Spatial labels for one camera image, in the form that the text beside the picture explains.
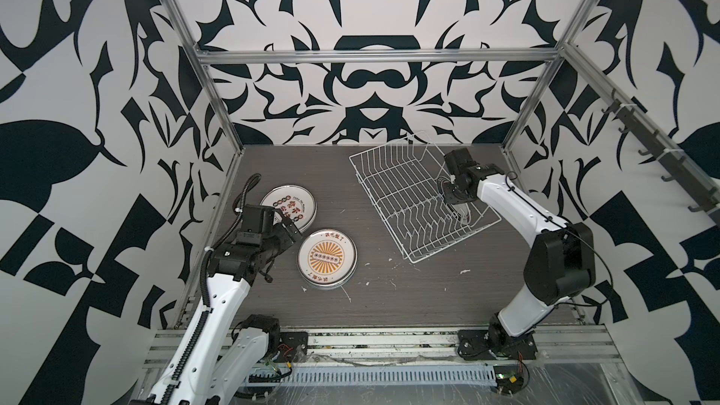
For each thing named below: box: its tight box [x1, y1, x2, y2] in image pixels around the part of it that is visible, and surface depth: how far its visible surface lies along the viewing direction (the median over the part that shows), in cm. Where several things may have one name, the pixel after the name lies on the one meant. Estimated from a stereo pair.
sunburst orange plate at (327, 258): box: [296, 227, 359, 291], surface depth 87 cm
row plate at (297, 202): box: [259, 184, 318, 233], surface depth 101 cm
